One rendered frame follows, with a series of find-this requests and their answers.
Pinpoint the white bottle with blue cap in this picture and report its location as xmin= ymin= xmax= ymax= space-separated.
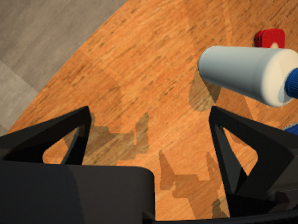
xmin=198 ymin=46 xmax=298 ymax=107

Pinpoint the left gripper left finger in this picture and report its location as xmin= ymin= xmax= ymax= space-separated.
xmin=0 ymin=106 xmax=92 ymax=165

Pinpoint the red mint tin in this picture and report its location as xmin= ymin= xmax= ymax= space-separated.
xmin=254 ymin=29 xmax=285 ymax=48

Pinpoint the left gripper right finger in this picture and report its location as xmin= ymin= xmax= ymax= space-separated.
xmin=208 ymin=105 xmax=298 ymax=217

